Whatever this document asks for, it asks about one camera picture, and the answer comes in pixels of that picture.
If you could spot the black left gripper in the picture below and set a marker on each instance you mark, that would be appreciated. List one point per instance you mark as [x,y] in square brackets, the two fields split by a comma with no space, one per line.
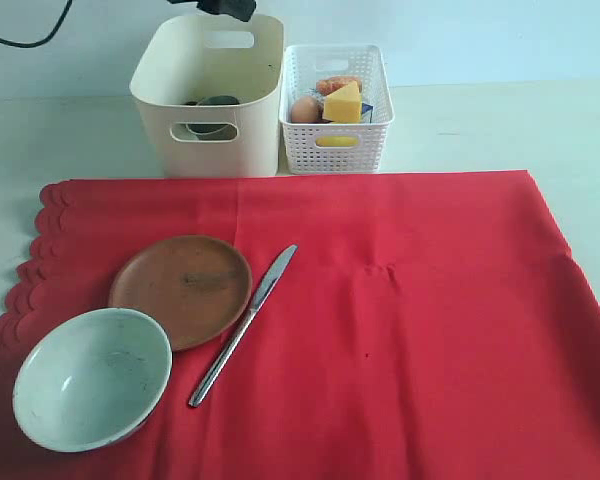
[241,10]

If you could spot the fried chicken piece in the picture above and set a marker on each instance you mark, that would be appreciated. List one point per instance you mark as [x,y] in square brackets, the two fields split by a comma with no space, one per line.
[329,85]

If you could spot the brown egg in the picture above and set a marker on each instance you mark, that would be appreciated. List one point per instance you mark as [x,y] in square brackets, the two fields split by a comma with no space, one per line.
[306,110]

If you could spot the stainless steel cup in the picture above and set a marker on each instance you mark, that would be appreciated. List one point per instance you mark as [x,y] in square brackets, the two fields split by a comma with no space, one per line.
[216,131]

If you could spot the yellow cheese wedge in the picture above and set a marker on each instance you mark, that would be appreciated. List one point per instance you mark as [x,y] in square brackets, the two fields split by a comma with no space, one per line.
[343,105]

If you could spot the small milk carton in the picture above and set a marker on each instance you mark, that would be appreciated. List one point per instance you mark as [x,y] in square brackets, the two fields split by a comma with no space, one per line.
[366,113]

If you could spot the yellow lemon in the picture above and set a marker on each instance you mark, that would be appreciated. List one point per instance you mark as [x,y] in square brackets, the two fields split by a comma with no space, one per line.
[336,141]

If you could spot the pale green ceramic bowl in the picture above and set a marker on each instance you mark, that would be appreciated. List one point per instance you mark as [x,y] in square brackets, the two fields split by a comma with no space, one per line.
[93,380]

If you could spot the cream plastic bin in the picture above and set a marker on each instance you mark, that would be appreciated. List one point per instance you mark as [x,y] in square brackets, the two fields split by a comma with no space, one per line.
[192,57]

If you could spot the white perforated plastic basket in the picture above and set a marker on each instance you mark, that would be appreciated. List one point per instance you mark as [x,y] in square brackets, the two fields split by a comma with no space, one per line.
[303,66]

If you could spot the stainless steel table knife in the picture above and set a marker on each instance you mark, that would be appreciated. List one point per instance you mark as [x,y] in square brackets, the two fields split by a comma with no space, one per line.
[264,289]

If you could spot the brown wooden plate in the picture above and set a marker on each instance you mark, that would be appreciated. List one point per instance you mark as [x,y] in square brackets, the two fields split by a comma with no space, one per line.
[195,286]

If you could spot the red tablecloth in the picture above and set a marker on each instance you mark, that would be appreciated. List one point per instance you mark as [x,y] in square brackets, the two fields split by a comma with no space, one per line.
[429,326]

